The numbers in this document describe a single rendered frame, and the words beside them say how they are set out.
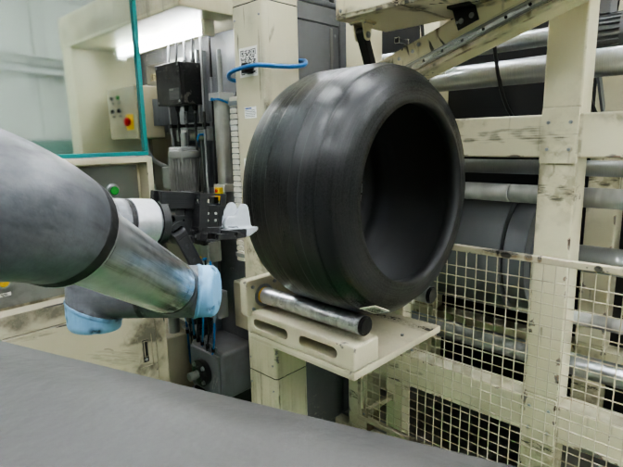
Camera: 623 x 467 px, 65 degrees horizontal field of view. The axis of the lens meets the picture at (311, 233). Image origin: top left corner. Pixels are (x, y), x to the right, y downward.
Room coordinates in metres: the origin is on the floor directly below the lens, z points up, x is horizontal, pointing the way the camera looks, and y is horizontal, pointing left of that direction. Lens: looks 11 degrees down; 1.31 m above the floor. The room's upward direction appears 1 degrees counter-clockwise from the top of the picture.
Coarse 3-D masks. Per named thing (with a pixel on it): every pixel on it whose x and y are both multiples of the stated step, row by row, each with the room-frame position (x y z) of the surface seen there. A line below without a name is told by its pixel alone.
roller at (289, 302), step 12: (264, 288) 1.24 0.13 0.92; (264, 300) 1.22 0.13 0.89; (276, 300) 1.18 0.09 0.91; (288, 300) 1.16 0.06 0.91; (300, 300) 1.14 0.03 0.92; (312, 300) 1.13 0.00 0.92; (300, 312) 1.12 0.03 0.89; (312, 312) 1.09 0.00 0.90; (324, 312) 1.07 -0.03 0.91; (336, 312) 1.05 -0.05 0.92; (348, 312) 1.04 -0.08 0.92; (336, 324) 1.05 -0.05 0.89; (348, 324) 1.02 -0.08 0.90; (360, 324) 1.00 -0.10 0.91
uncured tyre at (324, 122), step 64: (384, 64) 1.09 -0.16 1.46; (256, 128) 1.10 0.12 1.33; (320, 128) 0.96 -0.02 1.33; (384, 128) 1.42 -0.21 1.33; (448, 128) 1.19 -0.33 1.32; (256, 192) 1.03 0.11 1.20; (320, 192) 0.92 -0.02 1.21; (384, 192) 1.45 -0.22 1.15; (448, 192) 1.32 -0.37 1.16; (320, 256) 0.93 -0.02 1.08; (384, 256) 1.36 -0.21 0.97; (448, 256) 1.22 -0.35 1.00
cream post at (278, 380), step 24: (240, 0) 1.37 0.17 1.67; (264, 0) 1.31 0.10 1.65; (288, 0) 1.38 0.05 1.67; (240, 24) 1.37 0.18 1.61; (264, 24) 1.31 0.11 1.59; (288, 24) 1.37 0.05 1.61; (264, 48) 1.31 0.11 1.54; (288, 48) 1.37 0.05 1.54; (264, 72) 1.31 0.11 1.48; (288, 72) 1.37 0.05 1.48; (240, 96) 1.38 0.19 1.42; (264, 96) 1.31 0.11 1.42; (240, 120) 1.39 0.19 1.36; (240, 144) 1.39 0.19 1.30; (240, 168) 1.39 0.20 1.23; (264, 360) 1.34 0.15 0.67; (288, 360) 1.35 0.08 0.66; (264, 384) 1.35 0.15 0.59; (288, 384) 1.34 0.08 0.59; (288, 408) 1.34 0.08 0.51
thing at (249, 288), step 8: (248, 280) 1.22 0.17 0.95; (256, 280) 1.24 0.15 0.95; (264, 280) 1.26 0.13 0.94; (272, 280) 1.27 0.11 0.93; (240, 288) 1.23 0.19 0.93; (248, 288) 1.22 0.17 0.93; (256, 288) 1.23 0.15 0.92; (280, 288) 1.30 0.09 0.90; (240, 296) 1.23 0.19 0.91; (248, 296) 1.22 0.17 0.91; (256, 296) 1.23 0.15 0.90; (248, 304) 1.21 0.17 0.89; (256, 304) 1.23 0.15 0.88; (264, 304) 1.25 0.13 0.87; (248, 312) 1.21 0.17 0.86
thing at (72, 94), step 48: (0, 0) 1.21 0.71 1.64; (48, 0) 1.29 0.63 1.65; (96, 0) 1.37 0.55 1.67; (0, 48) 1.20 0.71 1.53; (48, 48) 1.28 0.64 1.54; (96, 48) 1.36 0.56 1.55; (0, 96) 1.19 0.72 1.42; (48, 96) 1.27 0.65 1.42; (96, 96) 1.35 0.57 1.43; (48, 144) 1.26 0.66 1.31; (96, 144) 1.34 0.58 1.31; (144, 144) 1.44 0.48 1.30
